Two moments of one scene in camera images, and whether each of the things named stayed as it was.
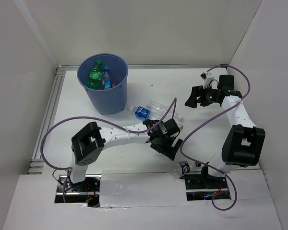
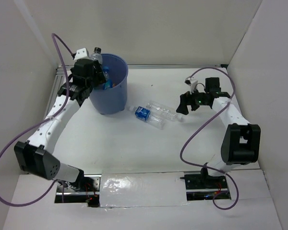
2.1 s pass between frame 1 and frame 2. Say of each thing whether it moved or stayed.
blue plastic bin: stayed
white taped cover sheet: stayed
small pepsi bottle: moved
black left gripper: moved
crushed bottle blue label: stayed
